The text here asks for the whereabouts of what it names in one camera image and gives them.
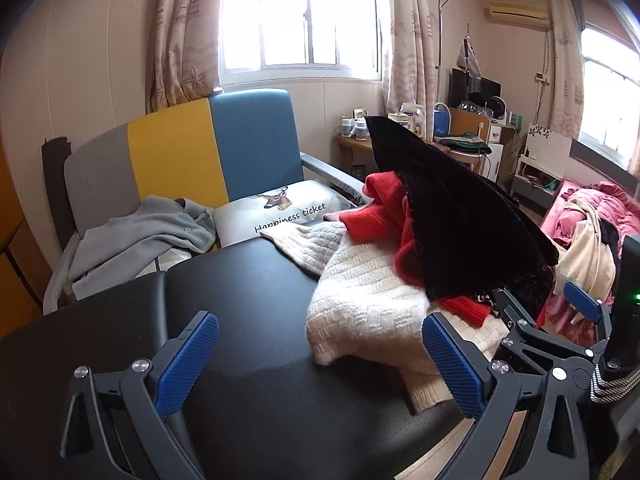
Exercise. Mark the cream knit sweater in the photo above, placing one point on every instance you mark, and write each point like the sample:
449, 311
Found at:
360, 300

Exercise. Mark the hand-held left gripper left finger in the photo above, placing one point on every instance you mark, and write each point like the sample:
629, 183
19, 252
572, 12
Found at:
187, 365

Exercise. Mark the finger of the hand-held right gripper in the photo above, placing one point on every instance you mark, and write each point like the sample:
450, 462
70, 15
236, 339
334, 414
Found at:
582, 302
517, 312

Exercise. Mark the white deer print pillow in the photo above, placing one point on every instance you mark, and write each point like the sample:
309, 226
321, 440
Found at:
280, 215

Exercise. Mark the large window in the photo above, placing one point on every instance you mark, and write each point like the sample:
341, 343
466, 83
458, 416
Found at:
280, 10

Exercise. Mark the cream air conditioner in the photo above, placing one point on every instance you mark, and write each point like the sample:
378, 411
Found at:
515, 12

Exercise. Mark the small desk fan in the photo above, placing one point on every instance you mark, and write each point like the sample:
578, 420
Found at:
496, 107

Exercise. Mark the blue jug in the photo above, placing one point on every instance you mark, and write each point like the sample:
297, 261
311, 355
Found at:
442, 120

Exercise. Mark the red sweater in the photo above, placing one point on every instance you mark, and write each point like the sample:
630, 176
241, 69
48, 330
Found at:
385, 220

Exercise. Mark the pink blanket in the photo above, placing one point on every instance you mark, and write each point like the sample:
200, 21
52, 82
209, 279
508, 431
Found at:
565, 210

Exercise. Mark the white box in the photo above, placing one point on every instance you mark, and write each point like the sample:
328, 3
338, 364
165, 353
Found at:
414, 120

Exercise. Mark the grey garment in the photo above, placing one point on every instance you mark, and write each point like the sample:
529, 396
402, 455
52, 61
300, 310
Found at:
130, 240

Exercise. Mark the dark green cloth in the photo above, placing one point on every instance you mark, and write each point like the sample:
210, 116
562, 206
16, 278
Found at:
465, 142

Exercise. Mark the grey yellow blue sofa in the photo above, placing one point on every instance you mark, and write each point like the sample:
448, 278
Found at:
170, 150

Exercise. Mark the white shelf unit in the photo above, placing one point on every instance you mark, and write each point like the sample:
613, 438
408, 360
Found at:
547, 147

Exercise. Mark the cream garment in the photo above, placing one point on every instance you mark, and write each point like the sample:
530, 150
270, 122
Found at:
590, 250

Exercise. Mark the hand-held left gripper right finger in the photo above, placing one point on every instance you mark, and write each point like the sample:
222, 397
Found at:
452, 370

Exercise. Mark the orange wooden cabinet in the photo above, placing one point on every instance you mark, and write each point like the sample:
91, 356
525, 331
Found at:
20, 270

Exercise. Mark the black monitor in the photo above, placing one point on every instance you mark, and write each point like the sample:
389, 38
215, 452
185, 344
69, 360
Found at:
462, 87

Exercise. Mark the dark purple velvet garment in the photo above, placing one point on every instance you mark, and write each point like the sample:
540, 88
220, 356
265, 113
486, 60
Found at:
465, 220

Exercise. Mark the pink patterned curtain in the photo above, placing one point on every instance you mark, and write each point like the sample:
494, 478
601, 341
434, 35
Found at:
185, 35
565, 60
410, 35

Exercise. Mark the hanging grey bag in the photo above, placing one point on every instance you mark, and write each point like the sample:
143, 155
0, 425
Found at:
469, 60

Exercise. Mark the metal stand pole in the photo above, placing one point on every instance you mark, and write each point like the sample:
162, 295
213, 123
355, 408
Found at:
440, 35

